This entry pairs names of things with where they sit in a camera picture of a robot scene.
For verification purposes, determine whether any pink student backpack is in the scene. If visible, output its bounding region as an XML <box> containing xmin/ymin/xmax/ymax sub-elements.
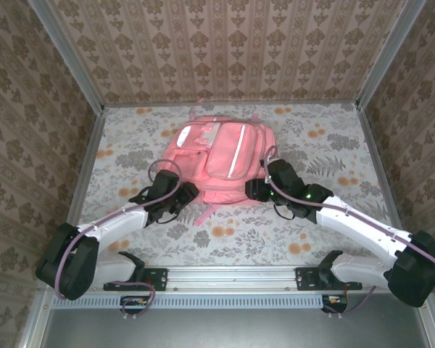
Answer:
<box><xmin>155</xmin><ymin>98</ymin><xmax>278</xmax><ymax>226</ymax></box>

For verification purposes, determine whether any floral tablecloth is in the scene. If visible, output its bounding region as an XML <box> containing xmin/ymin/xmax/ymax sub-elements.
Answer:
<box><xmin>68</xmin><ymin>103</ymin><xmax>405</xmax><ymax>268</ymax></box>

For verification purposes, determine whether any black connector board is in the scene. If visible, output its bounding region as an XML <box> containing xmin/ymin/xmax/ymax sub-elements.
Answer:
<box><xmin>120</xmin><ymin>295</ymin><xmax>150</xmax><ymax>316</ymax></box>
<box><xmin>321</xmin><ymin>292</ymin><xmax>349</xmax><ymax>315</ymax></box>

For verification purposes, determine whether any grey metal panel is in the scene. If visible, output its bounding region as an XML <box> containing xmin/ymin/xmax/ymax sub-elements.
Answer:
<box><xmin>39</xmin><ymin>307</ymin><xmax>432</xmax><ymax>348</ymax></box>

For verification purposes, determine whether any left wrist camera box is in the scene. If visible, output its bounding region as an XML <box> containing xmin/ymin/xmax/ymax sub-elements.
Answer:
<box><xmin>151</xmin><ymin>171</ymin><xmax>183</xmax><ymax>204</ymax></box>

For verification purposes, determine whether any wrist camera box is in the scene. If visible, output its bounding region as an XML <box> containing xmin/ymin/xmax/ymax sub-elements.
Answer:
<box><xmin>265</xmin><ymin>158</ymin><xmax>302</xmax><ymax>190</ymax></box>
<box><xmin>151</xmin><ymin>171</ymin><xmax>183</xmax><ymax>204</ymax></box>

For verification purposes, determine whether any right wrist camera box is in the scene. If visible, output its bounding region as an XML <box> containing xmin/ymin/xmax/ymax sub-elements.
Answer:
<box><xmin>265</xmin><ymin>158</ymin><xmax>302</xmax><ymax>190</ymax></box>

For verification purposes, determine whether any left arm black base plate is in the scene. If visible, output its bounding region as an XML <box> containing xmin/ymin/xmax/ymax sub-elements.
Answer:
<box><xmin>104</xmin><ymin>267</ymin><xmax>167</xmax><ymax>292</ymax></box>

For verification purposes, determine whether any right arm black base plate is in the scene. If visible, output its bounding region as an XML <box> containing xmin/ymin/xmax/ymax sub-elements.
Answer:
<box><xmin>295</xmin><ymin>267</ymin><xmax>363</xmax><ymax>291</ymax></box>

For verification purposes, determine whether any aluminium side rail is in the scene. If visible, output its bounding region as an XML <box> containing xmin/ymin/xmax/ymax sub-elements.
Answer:
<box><xmin>54</xmin><ymin>108</ymin><xmax>108</xmax><ymax>265</ymax></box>
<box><xmin>357</xmin><ymin>104</ymin><xmax>416</xmax><ymax>264</ymax></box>

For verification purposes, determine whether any aluminium mounting rail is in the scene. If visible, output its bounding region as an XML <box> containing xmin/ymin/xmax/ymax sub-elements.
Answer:
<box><xmin>39</xmin><ymin>264</ymin><xmax>431</xmax><ymax>293</ymax></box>

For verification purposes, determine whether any grey slotted cable duct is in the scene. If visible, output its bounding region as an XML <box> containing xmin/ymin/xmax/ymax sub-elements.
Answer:
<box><xmin>52</xmin><ymin>294</ymin><xmax>329</xmax><ymax>310</ymax></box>

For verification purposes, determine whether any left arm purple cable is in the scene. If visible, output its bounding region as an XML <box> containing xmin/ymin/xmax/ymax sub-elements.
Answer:
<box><xmin>54</xmin><ymin>158</ymin><xmax>184</xmax><ymax>320</ymax></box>

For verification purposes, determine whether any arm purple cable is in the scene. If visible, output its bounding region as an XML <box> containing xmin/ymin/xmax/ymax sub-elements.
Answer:
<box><xmin>262</xmin><ymin>146</ymin><xmax>435</xmax><ymax>319</ymax></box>
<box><xmin>54</xmin><ymin>158</ymin><xmax>184</xmax><ymax>320</ymax></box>

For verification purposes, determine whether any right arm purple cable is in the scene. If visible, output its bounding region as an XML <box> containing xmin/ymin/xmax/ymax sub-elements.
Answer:
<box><xmin>262</xmin><ymin>146</ymin><xmax>435</xmax><ymax>319</ymax></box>

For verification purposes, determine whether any aluminium frame post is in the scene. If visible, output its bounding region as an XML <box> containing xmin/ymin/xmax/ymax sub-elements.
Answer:
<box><xmin>355</xmin><ymin>0</ymin><xmax>428</xmax><ymax>109</ymax></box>
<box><xmin>26</xmin><ymin>0</ymin><xmax>106</xmax><ymax>116</ymax></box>

